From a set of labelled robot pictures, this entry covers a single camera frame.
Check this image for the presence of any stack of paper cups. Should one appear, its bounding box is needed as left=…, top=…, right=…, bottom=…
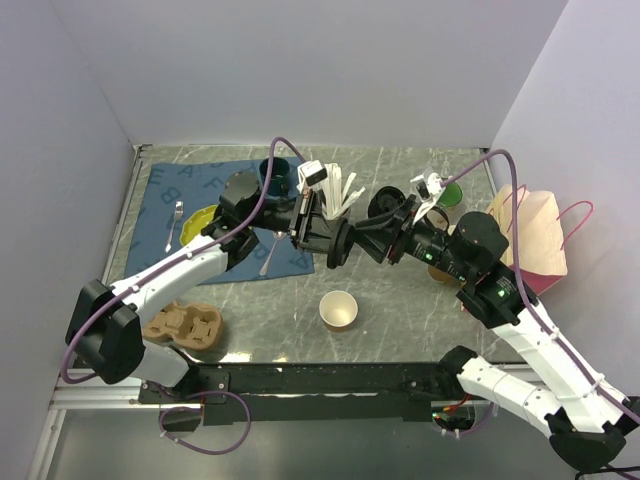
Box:
left=428, top=265, right=460, bottom=286

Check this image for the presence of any pink paper gift bag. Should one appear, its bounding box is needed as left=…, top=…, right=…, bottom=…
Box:
left=487, top=184, right=594, bottom=295

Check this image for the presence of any silver spoon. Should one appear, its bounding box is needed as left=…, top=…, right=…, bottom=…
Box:
left=259, top=231, right=287, bottom=276

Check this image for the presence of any brown paper coffee cup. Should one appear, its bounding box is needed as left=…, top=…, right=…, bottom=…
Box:
left=319, top=290, right=359, bottom=331

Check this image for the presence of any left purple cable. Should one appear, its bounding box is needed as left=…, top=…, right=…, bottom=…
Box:
left=59, top=136, right=311, bottom=385

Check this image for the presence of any dark teal mug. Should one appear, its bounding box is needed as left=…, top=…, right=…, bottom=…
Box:
left=259, top=157, right=300, bottom=198

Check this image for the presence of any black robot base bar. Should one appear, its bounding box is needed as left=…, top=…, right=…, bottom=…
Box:
left=138, top=362, right=464, bottom=426

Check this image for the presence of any yellow dotted plate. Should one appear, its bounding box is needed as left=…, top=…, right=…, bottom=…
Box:
left=179, top=204, right=217, bottom=246

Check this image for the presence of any black plastic cup lid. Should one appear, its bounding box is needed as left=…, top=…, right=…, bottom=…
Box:
left=327, top=218, right=354, bottom=269

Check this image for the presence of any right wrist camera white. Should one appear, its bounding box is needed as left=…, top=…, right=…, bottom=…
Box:
left=410, top=167, right=445, bottom=224

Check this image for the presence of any blue alphabet placemat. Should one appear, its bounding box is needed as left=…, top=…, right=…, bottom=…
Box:
left=124, top=159, right=314, bottom=285

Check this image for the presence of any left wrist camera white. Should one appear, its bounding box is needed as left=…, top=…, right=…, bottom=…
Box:
left=297, top=160, right=327, bottom=191

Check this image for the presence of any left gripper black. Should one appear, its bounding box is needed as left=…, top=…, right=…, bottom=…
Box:
left=245, top=188, right=348, bottom=257

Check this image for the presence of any silver fork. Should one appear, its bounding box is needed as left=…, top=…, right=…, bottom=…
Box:
left=164, top=200, right=184, bottom=253

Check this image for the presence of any green inside ceramic mug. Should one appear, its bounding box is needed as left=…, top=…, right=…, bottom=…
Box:
left=437, top=182, right=463, bottom=210

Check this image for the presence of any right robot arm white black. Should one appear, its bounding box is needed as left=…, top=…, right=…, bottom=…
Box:
left=353, top=198, right=639, bottom=473

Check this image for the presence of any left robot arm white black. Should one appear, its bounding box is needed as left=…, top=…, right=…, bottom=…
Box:
left=60, top=161, right=328, bottom=402

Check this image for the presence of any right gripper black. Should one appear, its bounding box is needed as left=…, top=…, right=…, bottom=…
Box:
left=345, top=194, right=473, bottom=282

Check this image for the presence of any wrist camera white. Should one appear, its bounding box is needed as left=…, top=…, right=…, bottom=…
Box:
left=410, top=167, right=445, bottom=224
left=297, top=160, right=327, bottom=191

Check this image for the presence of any stack of black lids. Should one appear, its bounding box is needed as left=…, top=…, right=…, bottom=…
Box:
left=367, top=186, right=406, bottom=218

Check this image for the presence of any brown cardboard cup carrier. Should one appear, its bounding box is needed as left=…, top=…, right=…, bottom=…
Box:
left=142, top=302, right=223, bottom=351

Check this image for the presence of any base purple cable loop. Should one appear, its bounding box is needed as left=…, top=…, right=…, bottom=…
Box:
left=158, top=390, right=251, bottom=456

